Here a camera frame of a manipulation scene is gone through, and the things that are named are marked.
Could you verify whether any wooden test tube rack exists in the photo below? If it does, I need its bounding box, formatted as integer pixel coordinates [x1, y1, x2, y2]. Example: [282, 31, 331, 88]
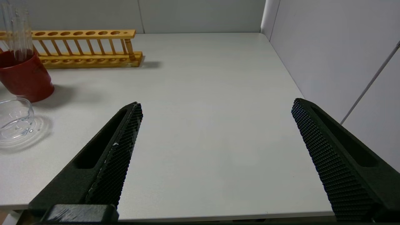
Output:
[0, 29, 143, 69]

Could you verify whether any red plastic cup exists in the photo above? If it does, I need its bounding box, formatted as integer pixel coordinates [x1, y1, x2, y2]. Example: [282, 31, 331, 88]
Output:
[0, 49, 55, 103]

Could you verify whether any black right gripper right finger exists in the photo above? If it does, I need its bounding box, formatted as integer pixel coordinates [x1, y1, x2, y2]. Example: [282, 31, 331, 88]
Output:
[291, 98, 400, 223]

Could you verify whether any clear glass beaker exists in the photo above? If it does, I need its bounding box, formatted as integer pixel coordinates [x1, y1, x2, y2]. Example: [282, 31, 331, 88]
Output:
[0, 97, 45, 148]

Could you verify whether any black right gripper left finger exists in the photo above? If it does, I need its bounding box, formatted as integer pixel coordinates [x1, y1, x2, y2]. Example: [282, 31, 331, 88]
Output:
[28, 102, 143, 223]

